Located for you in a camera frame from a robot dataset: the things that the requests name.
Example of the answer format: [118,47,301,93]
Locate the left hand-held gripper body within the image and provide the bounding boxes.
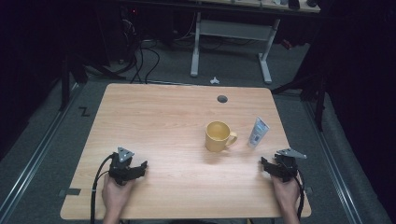
[107,147,136,187]

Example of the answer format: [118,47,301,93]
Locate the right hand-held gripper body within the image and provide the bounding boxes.
[273,147,308,183]

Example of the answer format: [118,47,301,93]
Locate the person's left hand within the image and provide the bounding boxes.
[101,173,135,215]

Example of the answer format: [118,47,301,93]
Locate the person's right hand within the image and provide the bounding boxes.
[271,173,302,213]

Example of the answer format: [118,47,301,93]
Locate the white and blue tube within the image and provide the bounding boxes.
[247,116,271,148]

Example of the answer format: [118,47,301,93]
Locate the black tape mark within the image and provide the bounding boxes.
[58,188,82,198]

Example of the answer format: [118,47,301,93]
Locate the yellow mug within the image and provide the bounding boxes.
[205,120,238,153]

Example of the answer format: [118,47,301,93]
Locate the black metal stand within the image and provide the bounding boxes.
[58,54,127,112]
[270,69,329,133]

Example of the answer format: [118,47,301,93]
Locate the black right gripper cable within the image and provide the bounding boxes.
[293,169,306,221]

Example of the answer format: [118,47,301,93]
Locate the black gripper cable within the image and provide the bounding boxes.
[90,153,114,224]
[293,169,306,221]

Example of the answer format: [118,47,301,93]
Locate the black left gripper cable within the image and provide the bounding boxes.
[90,153,114,224]

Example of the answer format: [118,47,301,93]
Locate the metal floor rail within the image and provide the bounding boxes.
[302,101,363,224]
[0,82,82,218]

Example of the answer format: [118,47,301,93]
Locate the black floor cables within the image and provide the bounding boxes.
[120,7,162,84]

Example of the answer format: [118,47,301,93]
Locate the white desk frame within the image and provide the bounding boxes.
[190,0,321,85]

